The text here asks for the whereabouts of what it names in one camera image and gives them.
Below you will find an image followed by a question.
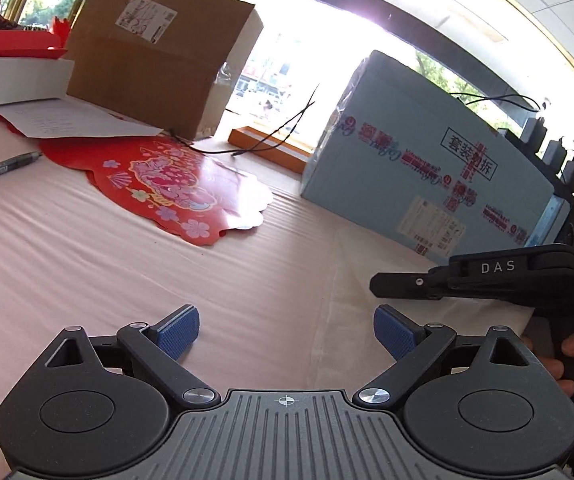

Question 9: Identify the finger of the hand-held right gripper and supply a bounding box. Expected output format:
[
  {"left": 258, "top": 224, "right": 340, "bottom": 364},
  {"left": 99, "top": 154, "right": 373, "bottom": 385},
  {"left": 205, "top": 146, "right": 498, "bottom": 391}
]
[{"left": 370, "top": 244, "right": 574, "bottom": 307}]

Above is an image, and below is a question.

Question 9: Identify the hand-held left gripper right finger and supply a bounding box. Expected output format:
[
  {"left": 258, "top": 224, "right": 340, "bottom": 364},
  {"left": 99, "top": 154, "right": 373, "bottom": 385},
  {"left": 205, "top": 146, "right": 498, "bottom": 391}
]
[{"left": 353, "top": 304, "right": 535, "bottom": 409}]

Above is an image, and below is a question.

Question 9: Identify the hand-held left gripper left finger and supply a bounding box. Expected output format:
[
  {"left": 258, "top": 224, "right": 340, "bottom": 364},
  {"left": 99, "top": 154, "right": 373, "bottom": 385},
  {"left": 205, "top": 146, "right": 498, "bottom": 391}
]
[{"left": 42, "top": 304, "right": 220, "bottom": 409}]

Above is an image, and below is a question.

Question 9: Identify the white cloth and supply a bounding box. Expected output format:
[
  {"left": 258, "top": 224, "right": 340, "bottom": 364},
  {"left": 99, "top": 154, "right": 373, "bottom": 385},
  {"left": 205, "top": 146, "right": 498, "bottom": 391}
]
[{"left": 309, "top": 222, "right": 535, "bottom": 391}]

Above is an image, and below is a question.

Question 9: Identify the blue cardboard box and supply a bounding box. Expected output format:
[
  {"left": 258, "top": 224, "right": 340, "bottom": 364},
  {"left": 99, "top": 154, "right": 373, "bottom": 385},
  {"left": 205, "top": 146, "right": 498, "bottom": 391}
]
[{"left": 299, "top": 50, "right": 574, "bottom": 264}]

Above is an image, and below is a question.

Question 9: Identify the red paper cutout decoration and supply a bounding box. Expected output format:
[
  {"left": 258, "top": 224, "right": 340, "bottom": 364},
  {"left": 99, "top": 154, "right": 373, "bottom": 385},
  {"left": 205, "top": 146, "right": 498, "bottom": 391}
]
[{"left": 0, "top": 110, "right": 274, "bottom": 248}]

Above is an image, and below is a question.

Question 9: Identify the orange flat box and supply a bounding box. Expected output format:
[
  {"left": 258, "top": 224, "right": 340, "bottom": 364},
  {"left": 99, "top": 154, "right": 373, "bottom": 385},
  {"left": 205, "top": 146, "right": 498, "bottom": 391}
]
[{"left": 228, "top": 126, "right": 314, "bottom": 175}]

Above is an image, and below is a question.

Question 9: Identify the grey marker pen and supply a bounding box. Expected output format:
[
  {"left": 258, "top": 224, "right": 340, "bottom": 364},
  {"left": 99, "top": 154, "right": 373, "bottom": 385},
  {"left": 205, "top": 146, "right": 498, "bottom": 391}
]
[{"left": 0, "top": 151, "right": 44, "bottom": 191}]

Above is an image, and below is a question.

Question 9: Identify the white paper sheet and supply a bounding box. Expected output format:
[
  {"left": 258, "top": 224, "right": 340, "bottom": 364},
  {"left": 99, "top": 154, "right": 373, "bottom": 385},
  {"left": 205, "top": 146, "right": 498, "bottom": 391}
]
[{"left": 0, "top": 97, "right": 168, "bottom": 139}]

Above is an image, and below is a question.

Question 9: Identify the brown cardboard box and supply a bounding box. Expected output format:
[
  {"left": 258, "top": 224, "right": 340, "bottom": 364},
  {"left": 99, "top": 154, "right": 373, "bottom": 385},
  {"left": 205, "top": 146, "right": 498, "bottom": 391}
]
[{"left": 65, "top": 0, "right": 264, "bottom": 142}]

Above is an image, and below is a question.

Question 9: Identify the red paper stack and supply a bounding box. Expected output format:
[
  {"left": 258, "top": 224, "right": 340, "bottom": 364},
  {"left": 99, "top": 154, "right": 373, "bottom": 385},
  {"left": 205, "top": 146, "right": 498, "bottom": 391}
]
[{"left": 0, "top": 16, "right": 70, "bottom": 60}]

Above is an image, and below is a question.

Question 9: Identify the thin black charger cable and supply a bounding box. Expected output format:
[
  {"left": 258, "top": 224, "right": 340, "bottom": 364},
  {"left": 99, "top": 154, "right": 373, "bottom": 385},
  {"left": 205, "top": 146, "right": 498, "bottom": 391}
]
[{"left": 460, "top": 93, "right": 544, "bottom": 112}]

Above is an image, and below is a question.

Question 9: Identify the long black cable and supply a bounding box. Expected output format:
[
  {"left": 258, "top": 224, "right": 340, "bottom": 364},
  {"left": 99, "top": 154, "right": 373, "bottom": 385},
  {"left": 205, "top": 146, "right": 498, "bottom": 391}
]
[{"left": 169, "top": 85, "right": 318, "bottom": 158}]

